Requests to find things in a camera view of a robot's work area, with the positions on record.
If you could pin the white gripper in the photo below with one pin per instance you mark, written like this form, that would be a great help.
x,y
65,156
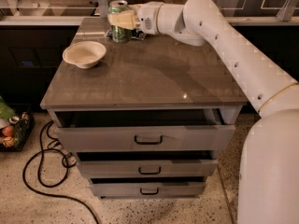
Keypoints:
x,y
148,18

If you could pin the green soda can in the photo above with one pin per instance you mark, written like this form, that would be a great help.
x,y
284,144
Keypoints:
x,y
118,6

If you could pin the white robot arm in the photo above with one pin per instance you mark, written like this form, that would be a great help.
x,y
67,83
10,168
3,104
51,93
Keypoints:
x,y
269,169

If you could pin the white paper bowl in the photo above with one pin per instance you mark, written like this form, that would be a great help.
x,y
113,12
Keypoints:
x,y
85,54

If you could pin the blue chip bag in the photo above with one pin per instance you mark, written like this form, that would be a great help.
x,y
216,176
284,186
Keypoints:
x,y
138,33

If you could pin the grey drawer cabinet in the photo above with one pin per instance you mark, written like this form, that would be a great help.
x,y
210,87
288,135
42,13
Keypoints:
x,y
157,73

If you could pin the top grey drawer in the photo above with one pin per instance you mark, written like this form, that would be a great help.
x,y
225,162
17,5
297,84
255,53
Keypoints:
x,y
146,130

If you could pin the grey drawer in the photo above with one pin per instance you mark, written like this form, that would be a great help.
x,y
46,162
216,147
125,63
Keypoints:
x,y
145,164
149,187
146,130

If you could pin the middle grey drawer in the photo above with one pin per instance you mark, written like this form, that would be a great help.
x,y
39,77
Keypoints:
x,y
145,164

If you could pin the green bag in basket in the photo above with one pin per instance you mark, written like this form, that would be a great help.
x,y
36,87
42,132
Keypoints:
x,y
6,112

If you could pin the orange fruit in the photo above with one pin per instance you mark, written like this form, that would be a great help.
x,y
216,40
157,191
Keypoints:
x,y
8,131

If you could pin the bottom grey drawer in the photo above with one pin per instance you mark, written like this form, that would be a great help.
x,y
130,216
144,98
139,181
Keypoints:
x,y
149,187

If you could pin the black wire fruit basket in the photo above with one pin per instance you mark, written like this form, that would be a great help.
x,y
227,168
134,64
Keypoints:
x,y
23,125

